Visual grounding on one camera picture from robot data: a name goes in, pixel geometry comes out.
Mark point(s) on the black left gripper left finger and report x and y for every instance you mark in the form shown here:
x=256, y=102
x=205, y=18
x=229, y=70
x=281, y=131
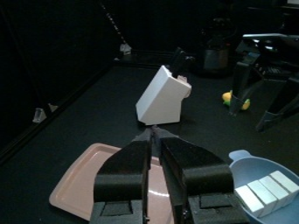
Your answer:
x=121, y=172

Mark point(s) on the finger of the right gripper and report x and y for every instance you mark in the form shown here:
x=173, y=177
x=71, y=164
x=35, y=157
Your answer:
x=241, y=87
x=282, y=105

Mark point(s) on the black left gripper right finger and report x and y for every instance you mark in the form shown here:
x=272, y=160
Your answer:
x=198, y=172

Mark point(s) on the white segmented sushi roll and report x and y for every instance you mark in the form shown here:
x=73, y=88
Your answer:
x=269, y=189

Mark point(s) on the yellow green toy corn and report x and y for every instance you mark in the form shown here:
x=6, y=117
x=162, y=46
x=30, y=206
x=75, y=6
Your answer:
x=226, y=97

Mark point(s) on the pink plastic tray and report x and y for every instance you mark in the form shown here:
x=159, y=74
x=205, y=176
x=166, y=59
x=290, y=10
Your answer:
x=78, y=186

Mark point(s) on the blue plastic bowl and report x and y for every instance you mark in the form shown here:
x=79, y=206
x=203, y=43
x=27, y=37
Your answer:
x=249, y=169

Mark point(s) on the white toy knife block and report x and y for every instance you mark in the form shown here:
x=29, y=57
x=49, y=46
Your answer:
x=162, y=99

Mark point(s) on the clear plastic frame bracket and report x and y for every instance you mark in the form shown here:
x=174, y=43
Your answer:
x=126, y=49
x=39, y=115

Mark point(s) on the thin metal frame rod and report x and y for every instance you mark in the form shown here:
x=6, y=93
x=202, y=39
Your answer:
x=115, y=24

